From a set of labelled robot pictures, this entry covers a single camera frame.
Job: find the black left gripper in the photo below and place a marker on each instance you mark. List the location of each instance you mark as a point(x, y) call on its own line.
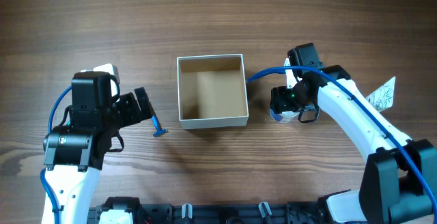
point(135, 106)

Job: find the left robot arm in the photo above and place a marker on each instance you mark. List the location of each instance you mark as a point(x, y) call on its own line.
point(74, 150)

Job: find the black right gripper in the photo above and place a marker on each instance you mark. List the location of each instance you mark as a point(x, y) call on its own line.
point(280, 100)

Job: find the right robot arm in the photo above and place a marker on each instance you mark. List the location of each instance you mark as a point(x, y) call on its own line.
point(399, 180)

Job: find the white cardboard box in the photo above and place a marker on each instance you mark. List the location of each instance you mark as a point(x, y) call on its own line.
point(212, 91)

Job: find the blue disposable razor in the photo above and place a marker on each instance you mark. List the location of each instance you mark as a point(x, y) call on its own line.
point(159, 129)

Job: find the white lotion tube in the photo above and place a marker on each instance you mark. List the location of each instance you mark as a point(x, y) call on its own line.
point(383, 97)

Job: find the white cotton swab jar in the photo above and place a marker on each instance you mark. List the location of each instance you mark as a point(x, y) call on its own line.
point(284, 117)

